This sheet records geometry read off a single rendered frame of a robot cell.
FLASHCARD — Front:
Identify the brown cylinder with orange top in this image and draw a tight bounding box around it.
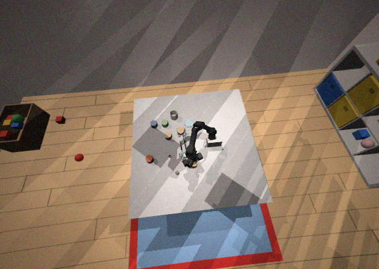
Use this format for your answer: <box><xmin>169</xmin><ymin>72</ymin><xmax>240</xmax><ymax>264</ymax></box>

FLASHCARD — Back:
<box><xmin>146</xmin><ymin>155</ymin><xmax>154</xmax><ymax>164</ymax></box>

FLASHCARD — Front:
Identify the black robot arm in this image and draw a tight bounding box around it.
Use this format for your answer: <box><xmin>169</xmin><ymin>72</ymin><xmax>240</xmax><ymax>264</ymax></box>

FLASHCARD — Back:
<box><xmin>185</xmin><ymin>121</ymin><xmax>217</xmax><ymax>168</ymax></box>

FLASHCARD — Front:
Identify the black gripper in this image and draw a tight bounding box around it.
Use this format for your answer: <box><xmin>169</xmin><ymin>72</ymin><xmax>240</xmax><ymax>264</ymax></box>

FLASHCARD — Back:
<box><xmin>182</xmin><ymin>153</ymin><xmax>203</xmax><ymax>167</ymax></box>

